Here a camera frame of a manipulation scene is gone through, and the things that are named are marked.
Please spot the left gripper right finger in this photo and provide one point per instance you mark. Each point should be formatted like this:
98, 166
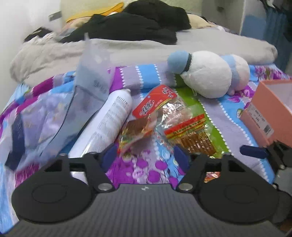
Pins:
193, 165

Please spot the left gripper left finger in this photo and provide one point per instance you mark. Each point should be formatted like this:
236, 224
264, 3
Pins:
96, 166

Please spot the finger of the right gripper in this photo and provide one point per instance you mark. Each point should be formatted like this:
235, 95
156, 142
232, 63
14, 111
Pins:
277, 154

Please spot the red top clear snack bag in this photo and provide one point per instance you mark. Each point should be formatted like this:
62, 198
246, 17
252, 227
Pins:
176, 122

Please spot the red brown snack packet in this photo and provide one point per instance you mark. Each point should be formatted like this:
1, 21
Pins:
134, 131

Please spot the white spray can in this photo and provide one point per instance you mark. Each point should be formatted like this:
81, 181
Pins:
103, 128

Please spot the pink cardboard box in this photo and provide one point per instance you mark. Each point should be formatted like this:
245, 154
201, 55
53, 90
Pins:
268, 115

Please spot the floral purple bedsheet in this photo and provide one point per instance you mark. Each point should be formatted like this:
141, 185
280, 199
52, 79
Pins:
225, 130

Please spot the clear plastic zip bag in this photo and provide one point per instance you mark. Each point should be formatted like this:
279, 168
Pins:
36, 126

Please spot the white blue plush toy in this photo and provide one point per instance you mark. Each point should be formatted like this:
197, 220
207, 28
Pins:
209, 74

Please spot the blue panel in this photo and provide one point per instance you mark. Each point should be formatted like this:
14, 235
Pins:
253, 27

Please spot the blue curtain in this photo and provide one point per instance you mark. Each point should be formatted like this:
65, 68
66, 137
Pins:
278, 33

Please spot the white clothes pile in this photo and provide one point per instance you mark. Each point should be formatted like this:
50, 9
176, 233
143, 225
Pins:
41, 36

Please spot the beige pillow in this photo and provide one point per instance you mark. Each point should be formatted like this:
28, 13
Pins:
197, 22

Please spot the black clothing pile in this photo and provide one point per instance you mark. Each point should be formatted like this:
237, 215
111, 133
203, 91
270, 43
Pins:
140, 20

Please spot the yellow cloth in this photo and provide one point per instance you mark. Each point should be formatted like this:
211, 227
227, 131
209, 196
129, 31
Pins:
102, 11

